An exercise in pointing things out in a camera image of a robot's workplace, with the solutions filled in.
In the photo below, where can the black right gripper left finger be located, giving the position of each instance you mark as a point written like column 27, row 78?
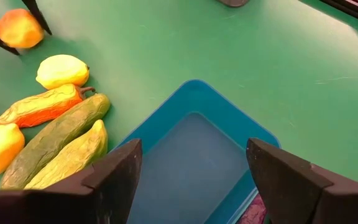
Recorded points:
column 98, row 199

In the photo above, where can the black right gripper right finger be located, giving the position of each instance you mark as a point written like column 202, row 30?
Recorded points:
column 291, row 193

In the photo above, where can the yellow-green cucumber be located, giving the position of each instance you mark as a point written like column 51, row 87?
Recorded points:
column 76, row 155

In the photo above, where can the dark green cucumber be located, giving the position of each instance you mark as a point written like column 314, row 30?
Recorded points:
column 57, row 137

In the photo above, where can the orange yellow pepper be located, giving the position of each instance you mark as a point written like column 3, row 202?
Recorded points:
column 39, row 107

